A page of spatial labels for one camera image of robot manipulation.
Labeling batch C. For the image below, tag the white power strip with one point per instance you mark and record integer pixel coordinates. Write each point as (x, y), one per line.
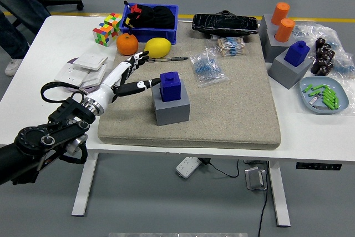
(188, 167)

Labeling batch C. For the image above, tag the blue-grey plate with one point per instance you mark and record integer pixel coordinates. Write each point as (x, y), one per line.
(308, 103)

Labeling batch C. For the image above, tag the multicolour puzzle cube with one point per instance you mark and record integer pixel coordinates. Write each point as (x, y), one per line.
(114, 20)
(104, 35)

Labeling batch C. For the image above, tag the person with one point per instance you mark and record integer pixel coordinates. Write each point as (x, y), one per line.
(11, 1)

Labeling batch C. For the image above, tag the grey cylinder holder block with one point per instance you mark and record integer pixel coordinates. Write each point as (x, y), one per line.
(265, 26)
(276, 51)

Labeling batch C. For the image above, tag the grey square seal holder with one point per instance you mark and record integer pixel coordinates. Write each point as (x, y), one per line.
(288, 77)
(173, 113)

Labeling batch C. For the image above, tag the bag of blue resistors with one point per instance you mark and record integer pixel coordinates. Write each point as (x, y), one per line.
(206, 67)

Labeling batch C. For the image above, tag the white table leg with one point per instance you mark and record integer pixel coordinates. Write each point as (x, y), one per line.
(280, 198)
(84, 187)

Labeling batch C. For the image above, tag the bundle of taped resistors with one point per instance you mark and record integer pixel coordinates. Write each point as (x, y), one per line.
(230, 46)

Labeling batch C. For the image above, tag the clear plastic sheet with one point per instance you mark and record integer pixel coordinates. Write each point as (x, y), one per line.
(350, 92)

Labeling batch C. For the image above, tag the purple round disc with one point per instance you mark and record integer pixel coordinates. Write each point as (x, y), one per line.
(71, 60)

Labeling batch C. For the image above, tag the white wall switch plate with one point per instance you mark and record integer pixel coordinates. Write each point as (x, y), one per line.
(90, 60)

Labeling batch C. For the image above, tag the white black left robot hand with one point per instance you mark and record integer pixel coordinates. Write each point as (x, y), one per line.
(106, 90)

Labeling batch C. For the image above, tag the black grey pen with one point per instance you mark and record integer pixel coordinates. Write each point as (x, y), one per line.
(172, 59)

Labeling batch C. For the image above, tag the small white silver part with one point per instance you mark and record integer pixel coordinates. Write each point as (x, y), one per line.
(314, 101)

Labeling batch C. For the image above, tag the dark brown capacitor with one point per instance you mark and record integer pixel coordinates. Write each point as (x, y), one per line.
(325, 69)
(320, 43)
(321, 53)
(317, 65)
(327, 47)
(330, 55)

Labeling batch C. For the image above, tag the black table control panel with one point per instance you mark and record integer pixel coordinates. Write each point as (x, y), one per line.
(319, 166)

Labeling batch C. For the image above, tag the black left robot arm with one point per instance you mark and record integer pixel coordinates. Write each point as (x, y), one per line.
(33, 140)

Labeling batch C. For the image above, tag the black cloth bag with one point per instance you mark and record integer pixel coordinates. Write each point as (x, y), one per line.
(159, 17)

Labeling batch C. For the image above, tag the orange cylinder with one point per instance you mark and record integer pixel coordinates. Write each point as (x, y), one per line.
(280, 13)
(285, 30)

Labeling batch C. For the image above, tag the clear bag of components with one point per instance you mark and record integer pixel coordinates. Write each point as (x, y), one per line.
(345, 65)
(310, 33)

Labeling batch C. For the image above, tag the blue plastic bin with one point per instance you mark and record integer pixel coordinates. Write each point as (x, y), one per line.
(155, 36)

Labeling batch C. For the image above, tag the white socket panel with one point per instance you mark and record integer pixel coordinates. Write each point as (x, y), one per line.
(69, 74)

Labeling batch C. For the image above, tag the grey-brown mat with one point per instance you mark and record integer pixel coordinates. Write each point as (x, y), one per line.
(222, 115)

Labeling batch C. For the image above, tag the black rear-view mirror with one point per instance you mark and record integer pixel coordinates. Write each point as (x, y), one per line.
(224, 24)

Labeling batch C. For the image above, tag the red tag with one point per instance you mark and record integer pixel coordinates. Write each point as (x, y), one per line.
(136, 8)

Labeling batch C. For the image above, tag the blue seal stamp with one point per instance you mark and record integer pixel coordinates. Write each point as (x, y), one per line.
(297, 54)
(172, 88)

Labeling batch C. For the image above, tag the silver metal bracket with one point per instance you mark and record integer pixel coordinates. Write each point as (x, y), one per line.
(253, 178)

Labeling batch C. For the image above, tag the orange fruit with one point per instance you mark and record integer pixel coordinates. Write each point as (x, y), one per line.
(127, 45)

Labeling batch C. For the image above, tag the yellow lemon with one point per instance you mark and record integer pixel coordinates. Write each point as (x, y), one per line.
(158, 47)

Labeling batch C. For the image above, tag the green small tube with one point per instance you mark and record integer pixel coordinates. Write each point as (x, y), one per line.
(308, 88)
(318, 87)
(330, 90)
(330, 94)
(332, 105)
(315, 94)
(330, 97)
(331, 101)

